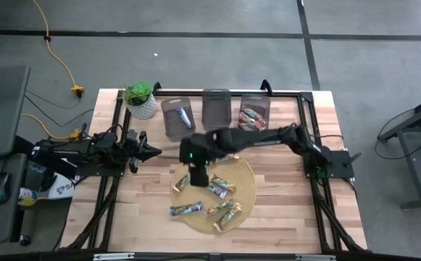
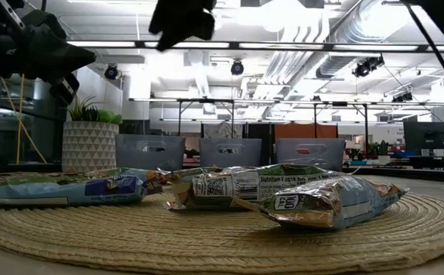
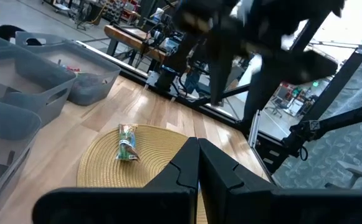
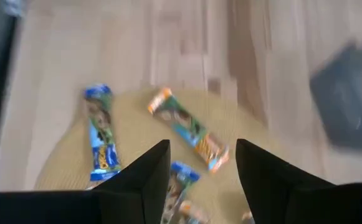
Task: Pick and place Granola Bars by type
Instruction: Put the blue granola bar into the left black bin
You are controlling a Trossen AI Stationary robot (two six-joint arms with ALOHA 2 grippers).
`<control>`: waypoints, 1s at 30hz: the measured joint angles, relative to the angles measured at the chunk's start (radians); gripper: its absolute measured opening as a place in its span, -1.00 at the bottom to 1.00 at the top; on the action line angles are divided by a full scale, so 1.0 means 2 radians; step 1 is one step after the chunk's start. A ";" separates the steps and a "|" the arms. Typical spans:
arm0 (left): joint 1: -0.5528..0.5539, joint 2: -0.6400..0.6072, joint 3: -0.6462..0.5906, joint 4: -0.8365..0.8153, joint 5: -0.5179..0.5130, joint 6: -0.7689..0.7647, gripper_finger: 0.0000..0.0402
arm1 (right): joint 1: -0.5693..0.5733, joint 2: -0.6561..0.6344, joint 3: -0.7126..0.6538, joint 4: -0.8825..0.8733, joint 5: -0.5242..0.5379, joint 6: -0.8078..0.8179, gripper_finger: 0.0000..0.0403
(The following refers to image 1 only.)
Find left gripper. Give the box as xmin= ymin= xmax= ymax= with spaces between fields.
xmin=121 ymin=129 xmax=162 ymax=174

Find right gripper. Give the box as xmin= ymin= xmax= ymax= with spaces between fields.
xmin=186 ymin=159 xmax=212 ymax=188

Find green orange Chewy granola bar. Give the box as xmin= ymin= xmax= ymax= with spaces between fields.
xmin=206 ymin=199 xmax=235 ymax=218
xmin=215 ymin=154 xmax=241 ymax=164
xmin=212 ymin=202 xmax=243 ymax=233
xmin=172 ymin=174 xmax=191 ymax=193
xmin=209 ymin=174 xmax=238 ymax=194

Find blue Chewy granola bar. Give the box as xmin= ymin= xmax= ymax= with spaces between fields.
xmin=169 ymin=201 xmax=204 ymax=218
xmin=207 ymin=183 xmax=229 ymax=200
xmin=175 ymin=107 xmax=193 ymax=130

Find round woven straw placemat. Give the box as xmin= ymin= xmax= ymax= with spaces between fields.
xmin=170 ymin=154 xmax=257 ymax=235

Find red Chewy granola bar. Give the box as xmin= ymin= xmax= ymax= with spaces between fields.
xmin=238 ymin=121 xmax=260 ymax=132
xmin=239 ymin=112 xmax=265 ymax=131
xmin=244 ymin=107 xmax=268 ymax=126

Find grey translucent plastic bin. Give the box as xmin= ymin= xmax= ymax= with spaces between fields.
xmin=201 ymin=88 xmax=232 ymax=132
xmin=160 ymin=96 xmax=196 ymax=143
xmin=237 ymin=94 xmax=271 ymax=139

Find succulent in white patterned pot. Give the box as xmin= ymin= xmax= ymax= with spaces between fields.
xmin=122 ymin=80 xmax=159 ymax=120

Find white printed bag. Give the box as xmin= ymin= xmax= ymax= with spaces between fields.
xmin=46 ymin=173 xmax=77 ymax=201

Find yellow blue bottle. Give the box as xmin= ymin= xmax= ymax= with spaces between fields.
xmin=17 ymin=186 xmax=39 ymax=207

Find black computer mouse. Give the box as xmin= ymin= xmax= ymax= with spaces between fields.
xmin=0 ymin=171 xmax=12 ymax=206

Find dark grey desk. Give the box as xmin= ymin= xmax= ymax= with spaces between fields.
xmin=0 ymin=64 xmax=30 ymax=247

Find black desk stand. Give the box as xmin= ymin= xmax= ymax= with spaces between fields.
xmin=376 ymin=90 xmax=421 ymax=211

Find black aluminium table frame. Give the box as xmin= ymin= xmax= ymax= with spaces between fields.
xmin=59 ymin=88 xmax=370 ymax=254

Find yellow extension cord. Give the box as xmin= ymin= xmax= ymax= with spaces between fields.
xmin=31 ymin=0 xmax=86 ymax=98
xmin=20 ymin=113 xmax=84 ymax=142

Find silver frame bracket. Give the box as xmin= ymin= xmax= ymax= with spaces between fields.
xmin=295 ymin=253 xmax=336 ymax=261
xmin=93 ymin=252 xmax=135 ymax=261

